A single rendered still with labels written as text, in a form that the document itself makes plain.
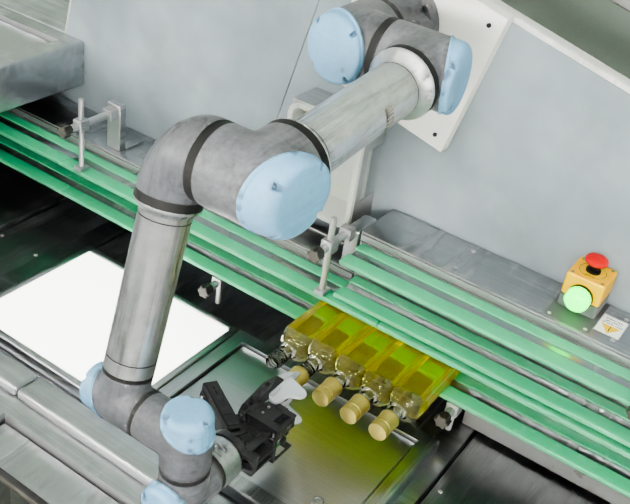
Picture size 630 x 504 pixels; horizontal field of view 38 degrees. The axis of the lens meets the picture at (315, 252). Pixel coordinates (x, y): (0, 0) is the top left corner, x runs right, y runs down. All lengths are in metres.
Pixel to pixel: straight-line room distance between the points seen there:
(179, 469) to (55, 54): 1.17
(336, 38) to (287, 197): 0.43
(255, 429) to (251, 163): 0.52
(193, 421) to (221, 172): 0.36
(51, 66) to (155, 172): 1.04
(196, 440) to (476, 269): 0.66
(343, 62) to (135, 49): 0.78
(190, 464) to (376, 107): 0.56
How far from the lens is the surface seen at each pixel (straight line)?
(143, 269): 1.26
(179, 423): 1.28
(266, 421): 1.47
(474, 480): 1.74
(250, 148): 1.13
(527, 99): 1.63
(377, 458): 1.68
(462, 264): 1.70
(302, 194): 1.13
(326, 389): 1.57
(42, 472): 1.67
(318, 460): 1.65
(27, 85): 2.18
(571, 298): 1.62
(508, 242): 1.74
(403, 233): 1.75
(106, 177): 2.05
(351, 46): 1.46
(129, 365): 1.32
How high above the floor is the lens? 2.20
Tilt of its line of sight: 47 degrees down
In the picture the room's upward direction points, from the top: 125 degrees counter-clockwise
